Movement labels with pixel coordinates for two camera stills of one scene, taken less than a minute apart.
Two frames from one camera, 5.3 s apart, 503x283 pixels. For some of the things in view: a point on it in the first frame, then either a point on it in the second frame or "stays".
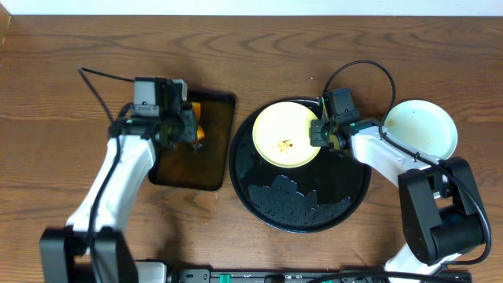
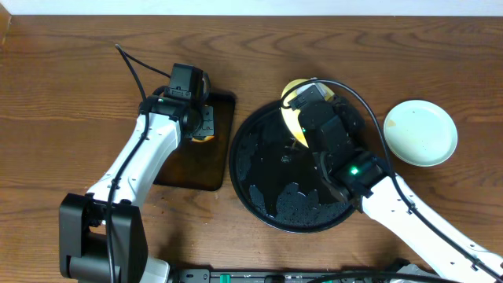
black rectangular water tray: x=203 y=168 stays
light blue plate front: x=424 y=126 stays
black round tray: x=317 y=196 stays
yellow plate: x=282 y=136 -> x=291 y=116
